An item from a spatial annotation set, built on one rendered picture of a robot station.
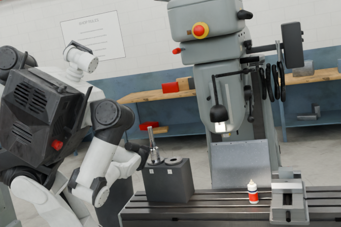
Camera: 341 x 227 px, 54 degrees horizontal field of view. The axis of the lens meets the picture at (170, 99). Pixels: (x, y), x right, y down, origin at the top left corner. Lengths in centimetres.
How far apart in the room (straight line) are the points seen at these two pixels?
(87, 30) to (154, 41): 131
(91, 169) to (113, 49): 521
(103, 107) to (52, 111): 16
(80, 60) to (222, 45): 54
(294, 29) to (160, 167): 90
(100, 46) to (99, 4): 76
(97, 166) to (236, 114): 61
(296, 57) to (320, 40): 405
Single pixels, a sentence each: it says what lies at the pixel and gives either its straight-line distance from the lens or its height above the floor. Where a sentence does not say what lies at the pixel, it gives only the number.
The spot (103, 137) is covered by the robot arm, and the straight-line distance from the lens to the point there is 116.
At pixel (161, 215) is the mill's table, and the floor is 95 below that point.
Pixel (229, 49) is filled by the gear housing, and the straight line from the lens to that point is 134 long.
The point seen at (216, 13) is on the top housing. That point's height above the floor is 181.
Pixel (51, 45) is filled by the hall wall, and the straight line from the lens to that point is 695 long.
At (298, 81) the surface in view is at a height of 87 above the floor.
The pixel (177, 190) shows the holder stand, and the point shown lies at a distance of 168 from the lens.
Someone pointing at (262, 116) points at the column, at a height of 125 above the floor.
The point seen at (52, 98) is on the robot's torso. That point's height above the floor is 164.
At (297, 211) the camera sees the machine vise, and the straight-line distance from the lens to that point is 145.
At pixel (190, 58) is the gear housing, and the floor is 166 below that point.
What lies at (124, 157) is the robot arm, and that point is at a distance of 141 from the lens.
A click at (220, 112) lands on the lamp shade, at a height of 145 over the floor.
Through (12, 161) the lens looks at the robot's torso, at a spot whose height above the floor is 141.
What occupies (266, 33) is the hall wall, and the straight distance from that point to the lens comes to 566.
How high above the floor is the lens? 176
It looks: 10 degrees down
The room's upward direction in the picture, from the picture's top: 10 degrees counter-clockwise
